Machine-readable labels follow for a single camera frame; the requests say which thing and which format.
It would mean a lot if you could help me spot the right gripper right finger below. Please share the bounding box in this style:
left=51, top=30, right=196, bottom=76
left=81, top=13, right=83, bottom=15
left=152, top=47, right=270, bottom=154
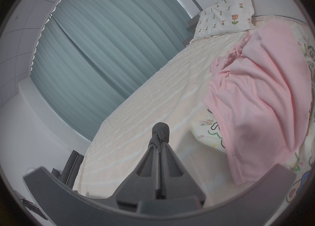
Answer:
left=160, top=143, right=206, bottom=207

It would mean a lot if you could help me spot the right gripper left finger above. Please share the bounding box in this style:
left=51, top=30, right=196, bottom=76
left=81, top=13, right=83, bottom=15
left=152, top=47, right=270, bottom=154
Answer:
left=114, top=144, right=159, bottom=208

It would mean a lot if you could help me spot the black T-shirt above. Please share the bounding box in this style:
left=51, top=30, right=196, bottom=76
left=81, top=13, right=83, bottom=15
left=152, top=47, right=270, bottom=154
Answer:
left=148, top=122, right=171, bottom=153

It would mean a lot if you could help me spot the bed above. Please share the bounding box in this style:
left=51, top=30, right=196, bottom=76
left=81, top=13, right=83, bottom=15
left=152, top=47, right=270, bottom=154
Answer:
left=74, top=0, right=315, bottom=206

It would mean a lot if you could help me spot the white printed pyjama top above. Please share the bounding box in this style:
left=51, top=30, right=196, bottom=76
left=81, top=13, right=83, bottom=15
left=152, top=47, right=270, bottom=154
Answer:
left=191, top=22, right=315, bottom=203

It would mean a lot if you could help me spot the black chest of drawers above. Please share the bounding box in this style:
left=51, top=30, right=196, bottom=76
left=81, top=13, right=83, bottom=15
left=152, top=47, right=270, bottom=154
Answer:
left=50, top=150, right=85, bottom=186

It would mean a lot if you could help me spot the pink garment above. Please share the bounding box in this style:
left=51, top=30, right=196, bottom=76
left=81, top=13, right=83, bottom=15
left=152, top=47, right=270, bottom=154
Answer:
left=202, top=20, right=313, bottom=186

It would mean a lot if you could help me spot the grey bedside table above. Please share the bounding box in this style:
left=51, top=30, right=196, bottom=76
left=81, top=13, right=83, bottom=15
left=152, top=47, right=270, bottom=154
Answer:
left=186, top=15, right=201, bottom=46

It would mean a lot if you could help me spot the white printed pillow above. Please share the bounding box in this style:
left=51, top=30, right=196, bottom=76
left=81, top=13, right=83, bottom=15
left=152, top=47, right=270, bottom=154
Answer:
left=190, top=0, right=255, bottom=43

